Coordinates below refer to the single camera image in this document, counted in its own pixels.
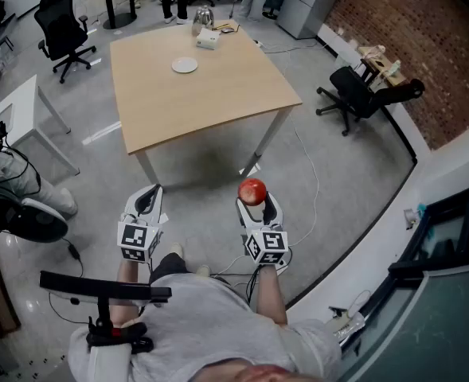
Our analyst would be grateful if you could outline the dark framed glass door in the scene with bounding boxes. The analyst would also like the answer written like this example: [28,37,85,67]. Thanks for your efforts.
[337,181,469,382]

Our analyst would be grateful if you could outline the red apple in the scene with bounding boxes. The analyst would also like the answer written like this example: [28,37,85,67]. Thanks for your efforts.
[237,177,268,207]

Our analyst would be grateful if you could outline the person's black trousers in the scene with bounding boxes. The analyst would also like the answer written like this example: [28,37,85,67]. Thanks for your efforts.
[149,251,191,285]

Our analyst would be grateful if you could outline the white plate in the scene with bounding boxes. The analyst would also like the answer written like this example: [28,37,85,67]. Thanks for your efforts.
[171,57,199,74]

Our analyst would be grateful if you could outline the glass kettle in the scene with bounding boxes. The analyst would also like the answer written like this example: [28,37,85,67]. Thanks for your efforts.
[192,5,215,37]

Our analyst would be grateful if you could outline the person's grey shirt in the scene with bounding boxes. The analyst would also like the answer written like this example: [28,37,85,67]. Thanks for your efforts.
[67,272,342,382]

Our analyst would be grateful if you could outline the light wooden table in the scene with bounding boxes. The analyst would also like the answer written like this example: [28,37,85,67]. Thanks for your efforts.
[109,18,303,193]

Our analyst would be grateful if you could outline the white tissue box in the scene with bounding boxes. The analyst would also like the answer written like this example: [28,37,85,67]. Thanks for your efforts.
[195,28,221,51]

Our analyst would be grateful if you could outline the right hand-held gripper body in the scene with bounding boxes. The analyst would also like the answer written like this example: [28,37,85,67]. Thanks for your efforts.
[240,218,290,266]

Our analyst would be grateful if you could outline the small wooden side table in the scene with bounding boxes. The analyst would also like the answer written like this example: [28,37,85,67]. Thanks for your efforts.
[357,45,407,88]

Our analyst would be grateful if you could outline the person's right forearm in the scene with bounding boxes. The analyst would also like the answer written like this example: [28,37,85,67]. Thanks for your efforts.
[255,263,289,325]

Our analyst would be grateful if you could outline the white rectangular table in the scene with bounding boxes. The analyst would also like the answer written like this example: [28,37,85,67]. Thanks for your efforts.
[0,73,80,186]

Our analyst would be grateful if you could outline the grey refrigerator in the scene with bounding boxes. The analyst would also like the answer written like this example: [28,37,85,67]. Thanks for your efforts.
[276,0,350,40]

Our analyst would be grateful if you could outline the black head camera rig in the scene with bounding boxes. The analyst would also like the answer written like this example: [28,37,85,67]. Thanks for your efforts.
[38,271,174,354]

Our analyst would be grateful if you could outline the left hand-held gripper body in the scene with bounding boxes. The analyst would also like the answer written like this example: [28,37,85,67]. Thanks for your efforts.
[116,212,170,263]

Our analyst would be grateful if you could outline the person's left forearm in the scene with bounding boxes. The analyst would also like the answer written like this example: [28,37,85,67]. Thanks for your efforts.
[109,258,155,329]

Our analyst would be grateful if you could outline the white power strip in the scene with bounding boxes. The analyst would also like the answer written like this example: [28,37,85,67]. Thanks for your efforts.
[325,306,366,344]

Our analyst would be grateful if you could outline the black chair with white rim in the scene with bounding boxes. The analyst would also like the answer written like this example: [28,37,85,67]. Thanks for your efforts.
[0,187,68,244]

